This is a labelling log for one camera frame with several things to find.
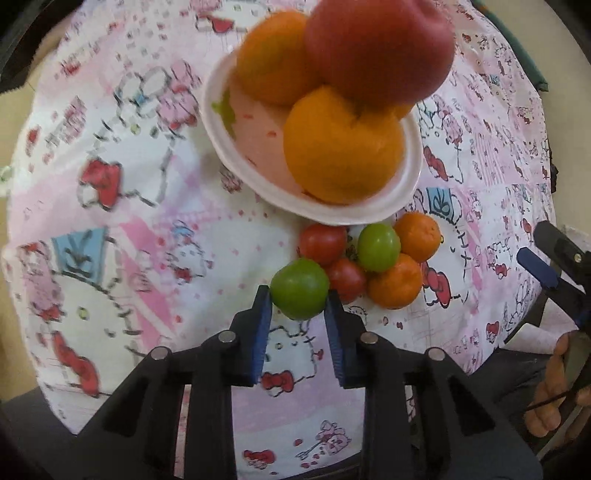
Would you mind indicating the large round orange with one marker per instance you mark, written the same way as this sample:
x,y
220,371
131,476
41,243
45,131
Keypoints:
x,y
402,110
272,60

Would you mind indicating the red cherry tomato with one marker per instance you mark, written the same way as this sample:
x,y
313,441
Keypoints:
x,y
347,280
322,242

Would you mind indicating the white paper plate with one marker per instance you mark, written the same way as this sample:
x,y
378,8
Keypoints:
x,y
258,154

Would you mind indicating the black cloth with zigzag edge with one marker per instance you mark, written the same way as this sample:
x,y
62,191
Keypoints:
x,y
18,64

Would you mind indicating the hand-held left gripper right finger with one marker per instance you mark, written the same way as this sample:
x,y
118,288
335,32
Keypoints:
x,y
334,344

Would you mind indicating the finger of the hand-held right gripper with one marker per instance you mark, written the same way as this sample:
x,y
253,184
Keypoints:
x,y
538,267
558,242

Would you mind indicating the dark grey mattress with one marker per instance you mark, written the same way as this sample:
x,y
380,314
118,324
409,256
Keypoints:
x,y
508,383

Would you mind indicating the person's right hand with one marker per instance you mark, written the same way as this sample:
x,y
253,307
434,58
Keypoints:
x,y
551,406

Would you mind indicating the red apple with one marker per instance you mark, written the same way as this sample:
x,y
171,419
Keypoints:
x,y
378,50

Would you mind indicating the small tangerine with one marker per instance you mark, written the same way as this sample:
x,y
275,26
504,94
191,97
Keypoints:
x,y
395,286
418,235

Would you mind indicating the pink cartoon-print bed sheet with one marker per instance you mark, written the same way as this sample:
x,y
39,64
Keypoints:
x,y
138,230

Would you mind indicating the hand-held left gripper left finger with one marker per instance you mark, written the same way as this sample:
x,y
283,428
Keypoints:
x,y
261,334

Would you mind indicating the large bumpy orange with stem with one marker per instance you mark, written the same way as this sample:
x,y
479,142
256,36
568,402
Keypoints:
x,y
341,152

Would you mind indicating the small green tomato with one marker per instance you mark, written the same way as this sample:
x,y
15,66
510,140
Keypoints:
x,y
300,288
378,247

